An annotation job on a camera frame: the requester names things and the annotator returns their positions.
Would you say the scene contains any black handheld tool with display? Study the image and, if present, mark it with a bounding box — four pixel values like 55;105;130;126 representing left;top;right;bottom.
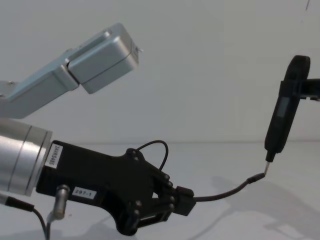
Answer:
264;55;312;163

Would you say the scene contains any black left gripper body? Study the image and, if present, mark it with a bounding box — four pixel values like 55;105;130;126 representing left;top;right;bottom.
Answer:
35;140;162;237

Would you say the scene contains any thin dark cable with silver plug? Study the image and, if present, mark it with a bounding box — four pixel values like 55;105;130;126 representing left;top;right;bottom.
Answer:
0;184;71;240

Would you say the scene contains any thin black looped gripper cable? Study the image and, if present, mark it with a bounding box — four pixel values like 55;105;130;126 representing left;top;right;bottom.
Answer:
136;140;169;171

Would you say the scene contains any black tool cord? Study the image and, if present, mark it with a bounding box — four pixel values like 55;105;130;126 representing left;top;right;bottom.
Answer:
193;159;272;202

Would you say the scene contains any white table cloth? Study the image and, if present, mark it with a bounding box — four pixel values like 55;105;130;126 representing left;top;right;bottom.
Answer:
0;140;320;240

